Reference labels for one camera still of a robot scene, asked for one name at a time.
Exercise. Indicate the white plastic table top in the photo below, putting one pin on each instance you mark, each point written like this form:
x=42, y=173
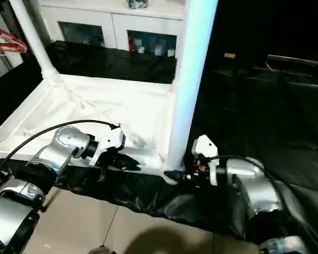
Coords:
x=108, y=105

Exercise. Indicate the white plastic table leg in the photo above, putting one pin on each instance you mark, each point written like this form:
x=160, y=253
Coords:
x=193, y=66
x=180, y=68
x=37, y=45

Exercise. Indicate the black plastic mat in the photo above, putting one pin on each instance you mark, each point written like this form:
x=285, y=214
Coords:
x=254, y=119

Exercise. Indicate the red bottle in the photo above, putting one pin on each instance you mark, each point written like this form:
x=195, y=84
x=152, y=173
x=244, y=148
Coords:
x=132, y=45

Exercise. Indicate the small white box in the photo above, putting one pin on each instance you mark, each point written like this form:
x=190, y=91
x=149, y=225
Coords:
x=16, y=59

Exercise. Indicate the white cabinet with glass doors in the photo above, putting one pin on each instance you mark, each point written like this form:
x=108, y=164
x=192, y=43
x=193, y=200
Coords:
x=108, y=16

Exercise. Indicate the grey curtain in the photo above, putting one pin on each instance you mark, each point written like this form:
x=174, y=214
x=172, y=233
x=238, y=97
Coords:
x=42, y=26

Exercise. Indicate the large black box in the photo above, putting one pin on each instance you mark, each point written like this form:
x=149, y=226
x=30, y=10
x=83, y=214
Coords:
x=241, y=26

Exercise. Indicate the black tangled bundle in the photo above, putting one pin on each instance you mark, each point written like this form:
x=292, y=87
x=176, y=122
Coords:
x=137, y=3

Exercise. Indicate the black folding table frame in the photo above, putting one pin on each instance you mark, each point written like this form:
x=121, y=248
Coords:
x=43, y=207

